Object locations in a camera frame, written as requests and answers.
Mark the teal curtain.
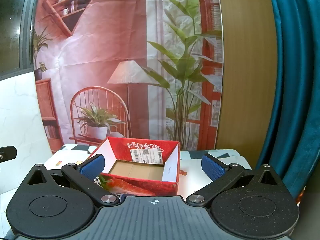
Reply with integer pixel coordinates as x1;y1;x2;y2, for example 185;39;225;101
254;0;320;203

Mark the grey window frame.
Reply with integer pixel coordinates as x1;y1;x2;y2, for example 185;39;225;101
0;0;42;81

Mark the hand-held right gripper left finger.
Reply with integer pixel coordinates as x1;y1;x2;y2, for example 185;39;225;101
26;154;120;208

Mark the red strawberry print cardboard box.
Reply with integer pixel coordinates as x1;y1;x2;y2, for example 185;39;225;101
86;137;181;197

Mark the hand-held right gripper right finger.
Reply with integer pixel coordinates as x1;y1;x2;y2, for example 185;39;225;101
186;153;284;208

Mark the wooden wall panel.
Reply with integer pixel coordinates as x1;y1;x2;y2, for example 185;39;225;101
215;0;286;151

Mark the printed room scene wall tapestry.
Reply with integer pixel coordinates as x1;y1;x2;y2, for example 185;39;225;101
31;0;223;152

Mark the white patterned tablecloth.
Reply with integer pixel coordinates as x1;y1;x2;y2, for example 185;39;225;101
46;143;253;198

